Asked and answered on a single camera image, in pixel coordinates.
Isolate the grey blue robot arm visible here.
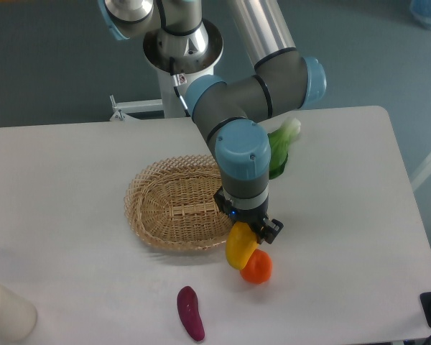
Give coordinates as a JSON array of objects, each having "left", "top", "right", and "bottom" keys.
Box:
[{"left": 98, "top": 1, "right": 327, "bottom": 243}]

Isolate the orange toy fruit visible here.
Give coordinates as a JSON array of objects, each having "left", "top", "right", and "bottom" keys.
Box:
[{"left": 240, "top": 249, "right": 273, "bottom": 285}]

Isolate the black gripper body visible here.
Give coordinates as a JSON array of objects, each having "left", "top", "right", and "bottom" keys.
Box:
[{"left": 214, "top": 188, "right": 272, "bottom": 230}]

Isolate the woven wicker basket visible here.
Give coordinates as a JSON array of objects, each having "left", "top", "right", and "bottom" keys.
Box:
[{"left": 124, "top": 155, "right": 233, "bottom": 252}]

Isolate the white cylindrical bottle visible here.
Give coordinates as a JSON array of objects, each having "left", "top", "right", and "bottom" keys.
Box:
[{"left": 0, "top": 284, "right": 37, "bottom": 342}]

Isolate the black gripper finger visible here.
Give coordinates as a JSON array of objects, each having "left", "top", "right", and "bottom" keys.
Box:
[{"left": 251, "top": 216, "right": 284, "bottom": 244}]

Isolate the yellow toy mango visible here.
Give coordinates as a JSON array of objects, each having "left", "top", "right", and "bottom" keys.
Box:
[{"left": 226, "top": 222, "right": 259, "bottom": 270}]

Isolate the purple toy sweet potato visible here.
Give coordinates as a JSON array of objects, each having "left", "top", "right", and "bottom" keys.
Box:
[{"left": 177, "top": 286, "right": 205, "bottom": 342}]

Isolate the green white bok choy toy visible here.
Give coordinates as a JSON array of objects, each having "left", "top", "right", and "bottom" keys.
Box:
[{"left": 268, "top": 118, "right": 301, "bottom": 180}]

